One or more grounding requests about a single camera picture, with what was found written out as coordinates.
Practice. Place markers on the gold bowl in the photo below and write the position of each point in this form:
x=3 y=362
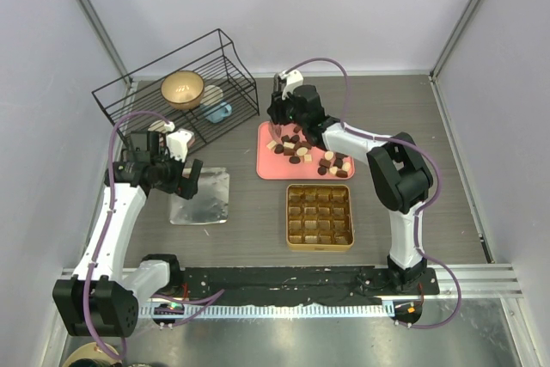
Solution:
x=183 y=90

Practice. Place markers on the pink cup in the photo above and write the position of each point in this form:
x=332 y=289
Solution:
x=162 y=127

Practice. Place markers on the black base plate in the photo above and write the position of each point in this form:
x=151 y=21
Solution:
x=290 y=286

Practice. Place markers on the pink tray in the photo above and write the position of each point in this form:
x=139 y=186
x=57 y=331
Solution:
x=272 y=166

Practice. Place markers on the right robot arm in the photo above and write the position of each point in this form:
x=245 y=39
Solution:
x=400 y=176

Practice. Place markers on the gold chocolate box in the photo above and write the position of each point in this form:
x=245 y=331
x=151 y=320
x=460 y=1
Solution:
x=318 y=218

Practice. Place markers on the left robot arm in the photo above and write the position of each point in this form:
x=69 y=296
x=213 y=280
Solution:
x=98 y=300

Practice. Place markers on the round object bottom left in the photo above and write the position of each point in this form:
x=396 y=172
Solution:
x=90 y=355

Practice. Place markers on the silver box lid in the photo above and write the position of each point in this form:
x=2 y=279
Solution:
x=210 y=205

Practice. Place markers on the white cable duct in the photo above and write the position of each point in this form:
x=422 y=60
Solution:
x=216 y=312

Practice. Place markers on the black wire rack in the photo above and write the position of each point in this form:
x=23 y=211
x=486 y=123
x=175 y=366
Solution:
x=213 y=56

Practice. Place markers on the metal tongs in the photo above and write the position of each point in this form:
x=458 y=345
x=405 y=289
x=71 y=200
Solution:
x=275 y=131

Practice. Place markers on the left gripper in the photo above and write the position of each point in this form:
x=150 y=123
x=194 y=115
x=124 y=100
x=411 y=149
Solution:
x=186 y=186

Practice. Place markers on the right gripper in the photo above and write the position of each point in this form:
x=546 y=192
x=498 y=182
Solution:
x=278 y=105

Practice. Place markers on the blue cup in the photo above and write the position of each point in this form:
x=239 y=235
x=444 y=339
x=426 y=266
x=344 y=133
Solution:
x=217 y=112

